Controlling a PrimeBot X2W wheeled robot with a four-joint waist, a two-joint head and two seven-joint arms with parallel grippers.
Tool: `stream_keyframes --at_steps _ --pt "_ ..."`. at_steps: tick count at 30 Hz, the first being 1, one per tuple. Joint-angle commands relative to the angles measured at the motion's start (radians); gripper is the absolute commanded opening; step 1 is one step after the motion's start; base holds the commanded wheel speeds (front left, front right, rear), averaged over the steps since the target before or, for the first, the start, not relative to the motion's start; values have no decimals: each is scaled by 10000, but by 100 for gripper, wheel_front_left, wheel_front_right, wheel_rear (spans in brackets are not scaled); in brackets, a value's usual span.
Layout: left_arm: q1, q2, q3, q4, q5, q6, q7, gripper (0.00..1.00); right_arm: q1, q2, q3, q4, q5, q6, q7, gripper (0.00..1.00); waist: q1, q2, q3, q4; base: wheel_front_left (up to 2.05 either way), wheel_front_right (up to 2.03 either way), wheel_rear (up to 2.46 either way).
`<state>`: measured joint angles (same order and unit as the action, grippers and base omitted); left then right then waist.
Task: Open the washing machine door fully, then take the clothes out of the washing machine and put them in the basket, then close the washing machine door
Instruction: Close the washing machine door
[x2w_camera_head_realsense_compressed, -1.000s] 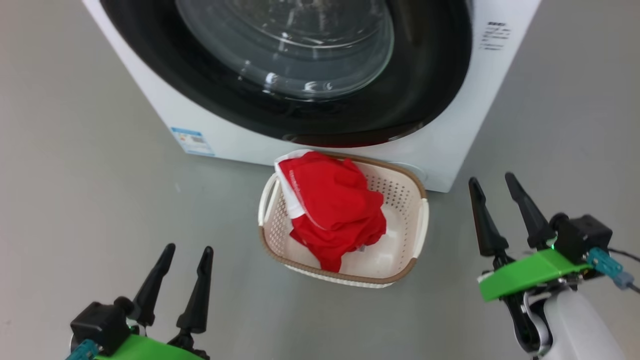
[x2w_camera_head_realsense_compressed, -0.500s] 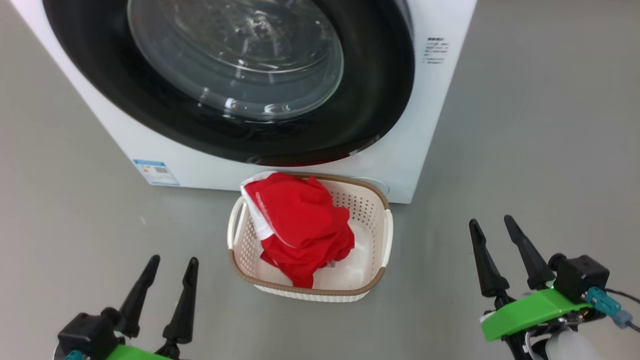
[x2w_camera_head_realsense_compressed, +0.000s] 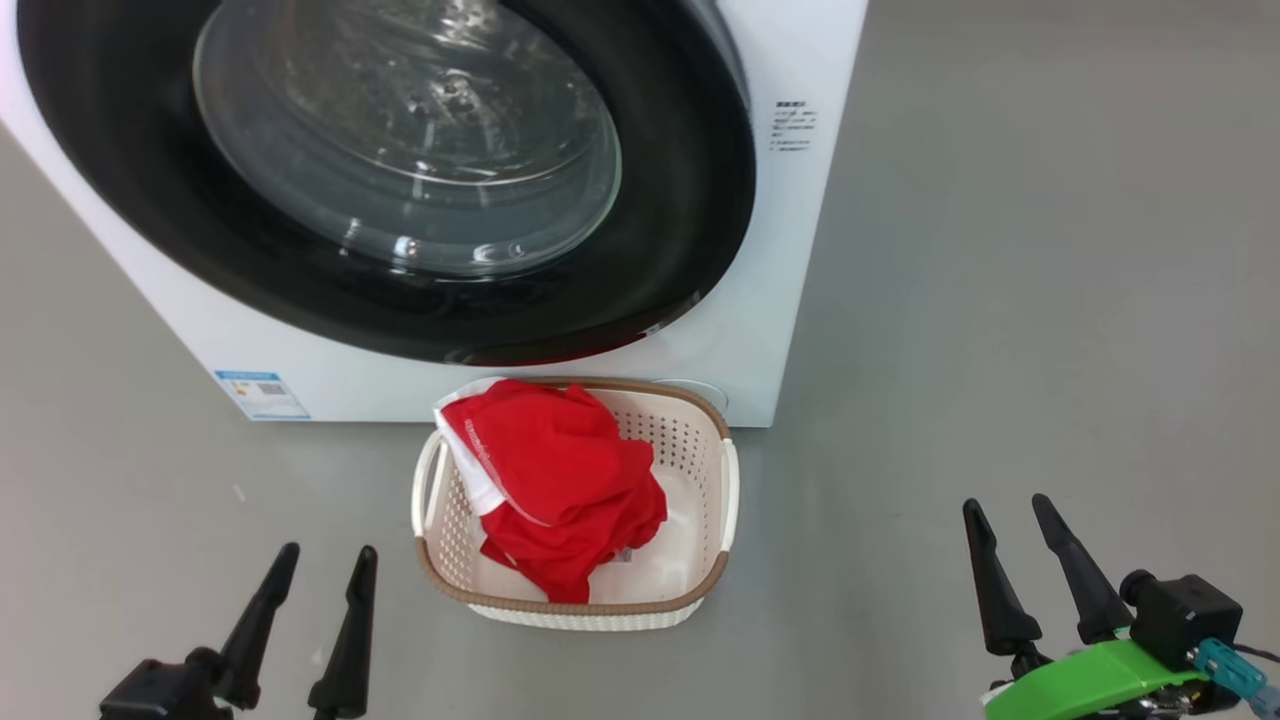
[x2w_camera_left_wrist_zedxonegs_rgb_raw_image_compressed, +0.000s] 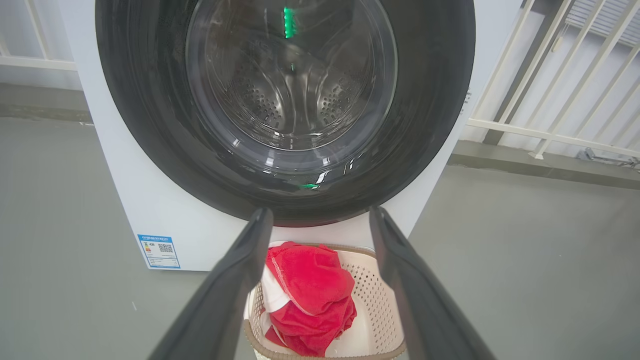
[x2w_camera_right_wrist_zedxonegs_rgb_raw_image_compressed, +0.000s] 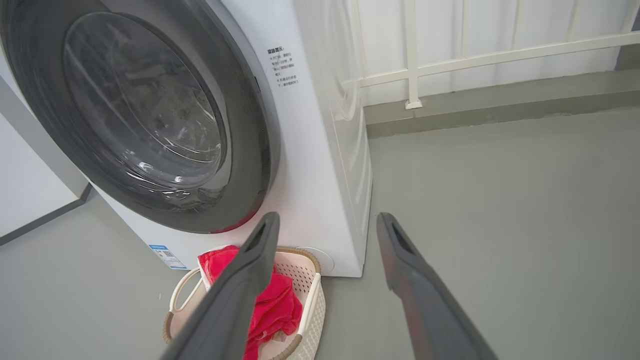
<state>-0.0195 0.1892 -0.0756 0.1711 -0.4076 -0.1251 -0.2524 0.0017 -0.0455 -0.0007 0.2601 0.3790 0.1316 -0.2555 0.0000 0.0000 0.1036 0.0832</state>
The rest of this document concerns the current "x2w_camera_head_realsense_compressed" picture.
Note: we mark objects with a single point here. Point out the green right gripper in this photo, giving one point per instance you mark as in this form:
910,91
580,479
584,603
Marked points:
1090,685

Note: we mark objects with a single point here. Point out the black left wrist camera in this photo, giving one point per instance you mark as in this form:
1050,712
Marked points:
160,692

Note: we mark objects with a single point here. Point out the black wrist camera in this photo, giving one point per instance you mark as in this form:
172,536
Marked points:
160,692
1180,615

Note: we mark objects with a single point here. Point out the red garment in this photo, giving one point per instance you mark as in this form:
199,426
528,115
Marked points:
560,470

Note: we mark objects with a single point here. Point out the white plastic laundry basket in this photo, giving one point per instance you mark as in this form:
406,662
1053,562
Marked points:
690,440

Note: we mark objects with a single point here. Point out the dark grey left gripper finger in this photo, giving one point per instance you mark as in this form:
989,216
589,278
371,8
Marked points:
350,650
255,640

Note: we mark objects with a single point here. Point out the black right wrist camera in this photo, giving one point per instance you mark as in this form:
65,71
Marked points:
1180,615

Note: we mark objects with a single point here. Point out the black printed text label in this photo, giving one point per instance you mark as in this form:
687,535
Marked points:
794,125

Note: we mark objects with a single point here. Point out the white washing machine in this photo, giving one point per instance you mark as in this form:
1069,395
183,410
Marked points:
780,250

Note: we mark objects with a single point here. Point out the round filter cover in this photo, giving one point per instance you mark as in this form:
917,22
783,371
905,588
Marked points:
700,392

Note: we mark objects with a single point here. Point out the dark grey washing machine door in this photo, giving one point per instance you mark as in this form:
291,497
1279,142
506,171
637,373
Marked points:
680,200

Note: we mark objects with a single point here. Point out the blue energy label sticker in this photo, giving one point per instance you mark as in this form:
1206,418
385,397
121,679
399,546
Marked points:
262,395

